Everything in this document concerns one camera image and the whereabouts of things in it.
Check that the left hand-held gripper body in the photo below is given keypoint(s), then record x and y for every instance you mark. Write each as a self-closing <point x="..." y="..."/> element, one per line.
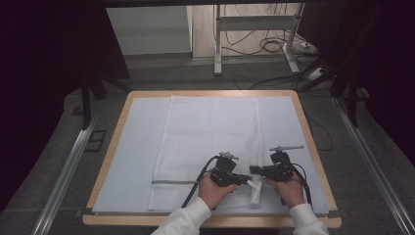
<point x="223" y="174"/>

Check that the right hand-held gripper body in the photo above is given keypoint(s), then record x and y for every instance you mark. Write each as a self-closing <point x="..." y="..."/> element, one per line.
<point x="280" y="171"/>

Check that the white cloth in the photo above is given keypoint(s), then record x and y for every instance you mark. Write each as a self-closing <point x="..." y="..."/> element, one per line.
<point x="202" y="130"/>

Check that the person's left hand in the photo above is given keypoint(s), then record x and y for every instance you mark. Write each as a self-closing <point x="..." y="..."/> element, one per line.
<point x="212" y="194"/>

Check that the person's right hand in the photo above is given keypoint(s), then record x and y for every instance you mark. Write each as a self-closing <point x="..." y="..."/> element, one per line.
<point x="288" y="192"/>

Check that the black tape corner piece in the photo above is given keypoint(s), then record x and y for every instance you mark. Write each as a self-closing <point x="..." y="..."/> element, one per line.
<point x="86" y="211"/>
<point x="334" y="214"/>

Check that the white table mat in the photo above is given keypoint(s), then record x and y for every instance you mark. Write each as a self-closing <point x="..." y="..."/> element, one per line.
<point x="137" y="156"/>

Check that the black metal stand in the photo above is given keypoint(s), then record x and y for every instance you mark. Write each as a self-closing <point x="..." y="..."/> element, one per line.
<point x="352" y="104"/>
<point x="86" y="104"/>

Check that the wooden edged table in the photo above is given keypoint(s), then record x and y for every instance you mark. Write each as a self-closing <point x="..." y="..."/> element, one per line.
<point x="130" y="221"/>

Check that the white power strip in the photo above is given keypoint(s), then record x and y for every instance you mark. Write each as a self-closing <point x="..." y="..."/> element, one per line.
<point x="316" y="73"/>

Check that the black floor plate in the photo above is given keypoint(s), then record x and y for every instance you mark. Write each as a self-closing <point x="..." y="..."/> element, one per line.
<point x="96" y="141"/>

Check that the black curtain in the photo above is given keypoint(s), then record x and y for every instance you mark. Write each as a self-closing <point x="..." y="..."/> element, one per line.
<point x="42" y="65"/>
<point x="391" y="65"/>

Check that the white cabinet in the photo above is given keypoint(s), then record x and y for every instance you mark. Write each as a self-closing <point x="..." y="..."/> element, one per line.
<point x="150" y="29"/>

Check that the aluminium floor rail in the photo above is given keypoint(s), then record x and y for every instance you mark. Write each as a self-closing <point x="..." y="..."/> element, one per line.
<point x="62" y="182"/>
<point x="375" y="169"/>

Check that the white metal desk frame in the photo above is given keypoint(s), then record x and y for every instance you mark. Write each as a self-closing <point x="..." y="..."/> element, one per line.
<point x="254" y="23"/>

